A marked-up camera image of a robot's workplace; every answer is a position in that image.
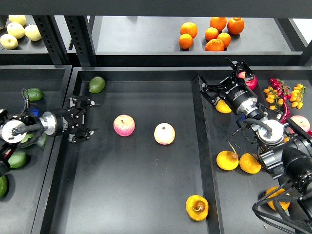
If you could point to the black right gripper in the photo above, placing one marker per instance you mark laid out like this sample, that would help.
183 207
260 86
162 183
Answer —
233 90

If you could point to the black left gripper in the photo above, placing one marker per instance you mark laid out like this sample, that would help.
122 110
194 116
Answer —
70 120

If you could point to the dark green avocado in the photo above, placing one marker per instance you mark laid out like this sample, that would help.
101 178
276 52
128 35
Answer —
3 185

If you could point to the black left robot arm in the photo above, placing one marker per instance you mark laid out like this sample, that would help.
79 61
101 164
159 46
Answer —
25 128

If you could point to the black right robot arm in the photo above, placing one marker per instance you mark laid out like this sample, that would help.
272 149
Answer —
284 149

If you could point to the green avocado in middle tray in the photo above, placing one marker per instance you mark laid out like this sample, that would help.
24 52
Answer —
96 85

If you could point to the green avocado left tray right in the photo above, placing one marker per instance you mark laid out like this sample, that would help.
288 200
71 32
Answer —
41 141

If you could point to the green avocado tray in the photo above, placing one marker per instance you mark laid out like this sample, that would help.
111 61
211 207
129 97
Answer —
27 141
41 141
18 159

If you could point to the green avocado upper left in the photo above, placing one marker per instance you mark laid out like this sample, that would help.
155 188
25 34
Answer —
33 94

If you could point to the green avocado left tray middle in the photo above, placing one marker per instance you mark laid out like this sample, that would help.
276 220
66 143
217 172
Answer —
27 141

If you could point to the green avocado left tray lower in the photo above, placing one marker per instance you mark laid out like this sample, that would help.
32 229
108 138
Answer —
18 159

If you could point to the yellow pear with stem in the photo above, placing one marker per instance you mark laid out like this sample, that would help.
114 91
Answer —
228 160

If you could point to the pale yellow pear right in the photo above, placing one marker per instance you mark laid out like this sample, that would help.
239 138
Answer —
32 32

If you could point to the pale yellow pear front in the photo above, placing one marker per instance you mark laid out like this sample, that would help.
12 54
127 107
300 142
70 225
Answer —
8 41

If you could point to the pale yellow pear middle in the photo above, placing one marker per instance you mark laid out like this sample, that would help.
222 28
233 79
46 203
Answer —
15 29

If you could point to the bright red apple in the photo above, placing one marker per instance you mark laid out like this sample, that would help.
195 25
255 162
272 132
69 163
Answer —
251 82

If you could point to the orange fruit front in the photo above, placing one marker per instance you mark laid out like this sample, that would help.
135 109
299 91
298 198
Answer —
215 45

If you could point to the orange fruit right small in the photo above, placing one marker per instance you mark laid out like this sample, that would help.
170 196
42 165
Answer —
225 38

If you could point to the pink red apple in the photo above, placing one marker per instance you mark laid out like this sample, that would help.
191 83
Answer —
124 125

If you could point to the black left tray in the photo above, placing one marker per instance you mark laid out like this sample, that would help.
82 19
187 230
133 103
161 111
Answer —
18 207

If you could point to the black tray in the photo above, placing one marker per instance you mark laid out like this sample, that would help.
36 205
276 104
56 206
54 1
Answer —
116 184
18 207
231 194

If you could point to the orange fruit centre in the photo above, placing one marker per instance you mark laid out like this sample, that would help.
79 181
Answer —
211 33

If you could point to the orange cherry tomato bunch left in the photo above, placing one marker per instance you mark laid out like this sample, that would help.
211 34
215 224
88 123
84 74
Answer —
273 98

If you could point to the orange cherry tomato bunch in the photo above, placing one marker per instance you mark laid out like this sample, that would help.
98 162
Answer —
273 98
297 96

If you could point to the orange fruit top right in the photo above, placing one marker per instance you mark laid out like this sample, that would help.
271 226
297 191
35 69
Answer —
235 25

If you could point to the orange fruit lower left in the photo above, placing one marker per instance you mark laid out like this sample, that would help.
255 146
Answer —
185 41

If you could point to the red cherry tomato bunch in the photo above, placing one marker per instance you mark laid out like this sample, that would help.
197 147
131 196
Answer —
280 89

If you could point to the red chili pepper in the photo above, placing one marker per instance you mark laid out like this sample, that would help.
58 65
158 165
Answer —
286 112

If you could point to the orange cherry tomato bunch right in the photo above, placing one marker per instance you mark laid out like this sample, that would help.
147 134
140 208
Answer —
297 96

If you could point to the pale pink apple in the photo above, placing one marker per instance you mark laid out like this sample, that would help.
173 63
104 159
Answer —
164 134

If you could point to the black middle tray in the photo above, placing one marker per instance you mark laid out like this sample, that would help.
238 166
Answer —
116 184

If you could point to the pink apple far right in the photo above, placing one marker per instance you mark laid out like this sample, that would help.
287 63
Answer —
302 122

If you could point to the black upper shelf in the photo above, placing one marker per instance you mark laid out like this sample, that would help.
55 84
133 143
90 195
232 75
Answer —
146 32

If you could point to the black right tray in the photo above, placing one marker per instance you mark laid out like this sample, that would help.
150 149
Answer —
231 194

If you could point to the black perforated shelf post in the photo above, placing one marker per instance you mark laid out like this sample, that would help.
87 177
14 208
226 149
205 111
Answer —
81 36
52 39

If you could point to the black perforated shelf post left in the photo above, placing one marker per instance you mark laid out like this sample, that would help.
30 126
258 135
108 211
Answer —
52 39

